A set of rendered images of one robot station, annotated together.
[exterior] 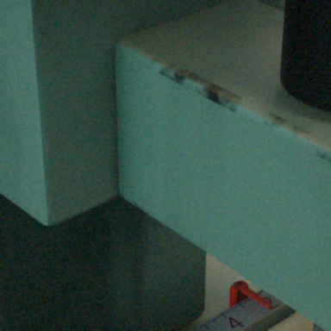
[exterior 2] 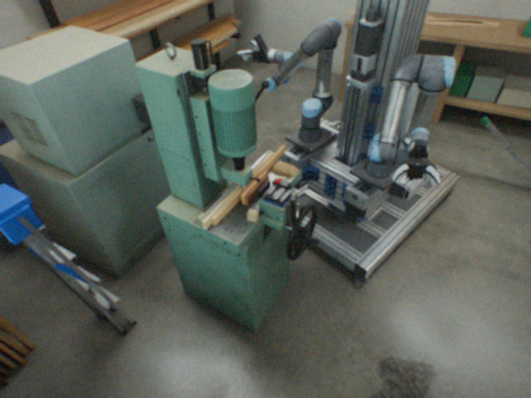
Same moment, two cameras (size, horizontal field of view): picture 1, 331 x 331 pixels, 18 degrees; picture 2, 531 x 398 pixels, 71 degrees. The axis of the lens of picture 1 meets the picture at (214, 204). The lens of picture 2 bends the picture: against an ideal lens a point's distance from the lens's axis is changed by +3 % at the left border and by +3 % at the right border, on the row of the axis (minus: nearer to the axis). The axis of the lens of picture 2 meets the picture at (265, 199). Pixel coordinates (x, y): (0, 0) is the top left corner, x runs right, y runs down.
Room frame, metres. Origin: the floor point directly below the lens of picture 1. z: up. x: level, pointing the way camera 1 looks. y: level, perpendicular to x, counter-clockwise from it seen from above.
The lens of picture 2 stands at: (-1.00, 0.13, 2.12)
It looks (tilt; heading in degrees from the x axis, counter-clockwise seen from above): 44 degrees down; 347
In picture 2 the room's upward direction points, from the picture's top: 2 degrees counter-clockwise
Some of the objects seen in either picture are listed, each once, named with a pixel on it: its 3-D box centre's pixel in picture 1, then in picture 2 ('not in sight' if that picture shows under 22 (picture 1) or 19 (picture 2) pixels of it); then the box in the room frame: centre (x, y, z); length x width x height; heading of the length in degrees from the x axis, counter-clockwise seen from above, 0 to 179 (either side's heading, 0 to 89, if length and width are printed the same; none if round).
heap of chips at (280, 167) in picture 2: not in sight; (284, 167); (0.44, -0.30, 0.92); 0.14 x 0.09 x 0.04; 44
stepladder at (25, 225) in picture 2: not in sight; (69, 276); (0.30, 0.88, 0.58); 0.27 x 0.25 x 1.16; 135
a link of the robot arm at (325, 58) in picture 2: not in sight; (323, 70); (0.91, -0.68, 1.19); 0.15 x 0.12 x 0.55; 135
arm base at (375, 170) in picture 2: not in sight; (379, 163); (0.39, -0.83, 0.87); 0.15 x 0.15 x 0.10
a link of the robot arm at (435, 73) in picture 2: not in sight; (422, 114); (0.31, -0.94, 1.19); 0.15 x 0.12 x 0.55; 56
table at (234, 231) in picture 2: not in sight; (263, 204); (0.25, -0.14, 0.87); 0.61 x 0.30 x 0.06; 134
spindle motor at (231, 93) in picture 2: not in sight; (234, 114); (0.31, -0.05, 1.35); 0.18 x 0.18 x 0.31
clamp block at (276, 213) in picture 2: not in sight; (278, 203); (0.19, -0.20, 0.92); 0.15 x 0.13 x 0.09; 134
